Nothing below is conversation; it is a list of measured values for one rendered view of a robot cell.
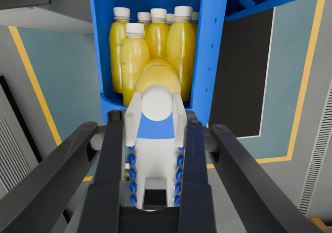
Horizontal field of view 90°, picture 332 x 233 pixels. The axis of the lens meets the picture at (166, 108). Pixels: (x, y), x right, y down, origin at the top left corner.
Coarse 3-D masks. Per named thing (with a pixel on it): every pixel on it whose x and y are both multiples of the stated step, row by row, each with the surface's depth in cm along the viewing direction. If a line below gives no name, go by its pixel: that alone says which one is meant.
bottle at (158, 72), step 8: (152, 64) 28; (160, 64) 26; (168, 64) 30; (144, 72) 24; (152, 72) 23; (160, 72) 23; (168, 72) 23; (144, 80) 22; (152, 80) 22; (160, 80) 22; (168, 80) 22; (176, 80) 24; (136, 88) 23; (144, 88) 22; (168, 88) 22; (176, 88) 23
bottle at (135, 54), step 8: (128, 32) 36; (128, 40) 36; (136, 40) 36; (144, 40) 37; (128, 48) 35; (136, 48) 35; (144, 48) 36; (120, 56) 38; (128, 56) 36; (136, 56) 36; (144, 56) 36; (128, 64) 36; (136, 64) 36; (144, 64) 37; (128, 72) 37; (136, 72) 37; (128, 80) 38; (136, 80) 37; (128, 88) 38; (128, 96) 39; (128, 104) 40
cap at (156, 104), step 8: (152, 88) 20; (160, 88) 20; (144, 96) 19; (152, 96) 19; (160, 96) 19; (168, 96) 19; (144, 104) 19; (152, 104) 19; (160, 104) 19; (168, 104) 19; (144, 112) 20; (152, 112) 20; (160, 112) 20; (168, 112) 20; (160, 120) 20
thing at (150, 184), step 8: (152, 184) 73; (160, 184) 73; (144, 192) 69; (152, 192) 67; (160, 192) 67; (144, 200) 64; (152, 200) 64; (160, 200) 64; (144, 208) 62; (152, 208) 62; (160, 208) 62
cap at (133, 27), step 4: (128, 24) 35; (132, 24) 35; (136, 24) 35; (140, 24) 35; (128, 28) 35; (132, 28) 35; (136, 28) 35; (140, 28) 36; (132, 32) 35; (136, 32) 35; (140, 32) 36
